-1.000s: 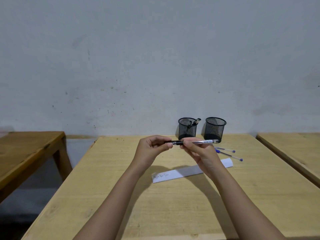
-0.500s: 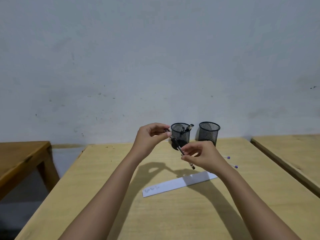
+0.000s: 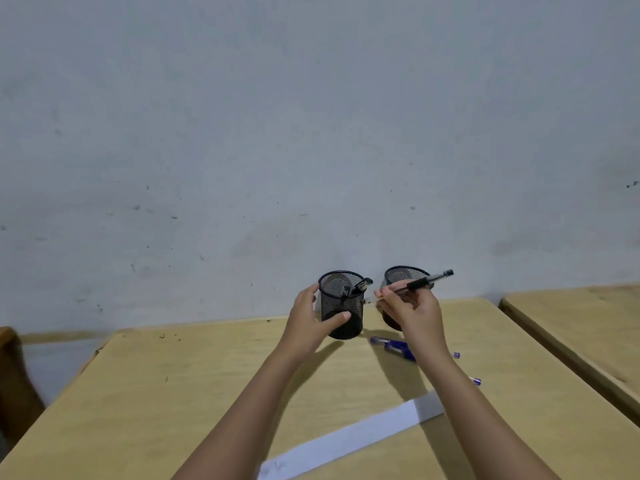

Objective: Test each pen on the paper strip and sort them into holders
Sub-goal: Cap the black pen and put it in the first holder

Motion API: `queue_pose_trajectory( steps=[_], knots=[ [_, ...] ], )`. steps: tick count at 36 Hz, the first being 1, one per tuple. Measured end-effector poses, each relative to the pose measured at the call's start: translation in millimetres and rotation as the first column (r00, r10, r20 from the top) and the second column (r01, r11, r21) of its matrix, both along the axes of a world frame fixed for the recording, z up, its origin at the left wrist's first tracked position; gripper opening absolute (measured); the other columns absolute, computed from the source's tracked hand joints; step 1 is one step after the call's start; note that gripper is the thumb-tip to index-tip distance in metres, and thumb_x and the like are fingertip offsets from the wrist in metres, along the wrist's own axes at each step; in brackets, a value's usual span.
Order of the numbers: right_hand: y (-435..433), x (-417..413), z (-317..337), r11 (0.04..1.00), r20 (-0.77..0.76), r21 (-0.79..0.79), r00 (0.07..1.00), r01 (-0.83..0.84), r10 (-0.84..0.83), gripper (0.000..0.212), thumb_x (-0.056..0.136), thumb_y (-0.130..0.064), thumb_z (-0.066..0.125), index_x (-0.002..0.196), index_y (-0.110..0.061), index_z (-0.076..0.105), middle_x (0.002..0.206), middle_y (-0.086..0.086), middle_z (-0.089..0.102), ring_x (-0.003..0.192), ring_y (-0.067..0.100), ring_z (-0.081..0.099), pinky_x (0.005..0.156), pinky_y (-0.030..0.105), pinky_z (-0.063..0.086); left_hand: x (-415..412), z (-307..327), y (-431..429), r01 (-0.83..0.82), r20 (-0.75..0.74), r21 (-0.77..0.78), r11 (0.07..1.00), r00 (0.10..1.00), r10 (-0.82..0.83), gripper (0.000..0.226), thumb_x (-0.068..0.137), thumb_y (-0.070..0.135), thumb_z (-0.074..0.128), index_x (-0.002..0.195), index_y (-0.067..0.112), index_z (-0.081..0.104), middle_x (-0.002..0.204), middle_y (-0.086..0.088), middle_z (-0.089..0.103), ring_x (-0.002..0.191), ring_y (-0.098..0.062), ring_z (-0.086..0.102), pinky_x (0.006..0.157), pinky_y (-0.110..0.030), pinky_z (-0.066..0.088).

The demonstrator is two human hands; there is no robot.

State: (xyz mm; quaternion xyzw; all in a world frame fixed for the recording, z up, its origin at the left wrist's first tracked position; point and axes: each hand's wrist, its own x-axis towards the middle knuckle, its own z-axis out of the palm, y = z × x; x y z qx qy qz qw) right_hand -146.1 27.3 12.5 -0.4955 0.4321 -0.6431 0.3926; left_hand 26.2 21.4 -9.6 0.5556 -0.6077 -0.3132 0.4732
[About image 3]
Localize person's right hand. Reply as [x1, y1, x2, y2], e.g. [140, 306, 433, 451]
[373, 281, 454, 374]

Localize person's left hand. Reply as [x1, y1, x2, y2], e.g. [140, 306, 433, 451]
[273, 283, 353, 368]

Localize blue pen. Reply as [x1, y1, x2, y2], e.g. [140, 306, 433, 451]
[369, 336, 461, 359]
[383, 343, 483, 386]

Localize black mesh cup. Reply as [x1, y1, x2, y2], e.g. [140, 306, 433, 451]
[317, 270, 369, 341]
[381, 265, 432, 332]

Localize white paper strip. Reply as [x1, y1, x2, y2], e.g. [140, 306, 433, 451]
[257, 392, 445, 480]

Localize person's right forearm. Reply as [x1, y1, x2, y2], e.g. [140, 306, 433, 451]
[407, 354, 561, 480]

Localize person's left forearm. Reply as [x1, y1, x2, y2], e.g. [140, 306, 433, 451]
[172, 347, 313, 480]

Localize light wooden side table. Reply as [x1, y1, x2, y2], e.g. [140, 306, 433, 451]
[499, 284, 640, 428]

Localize dark wooden side table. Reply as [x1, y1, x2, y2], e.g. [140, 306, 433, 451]
[0, 326, 46, 445]

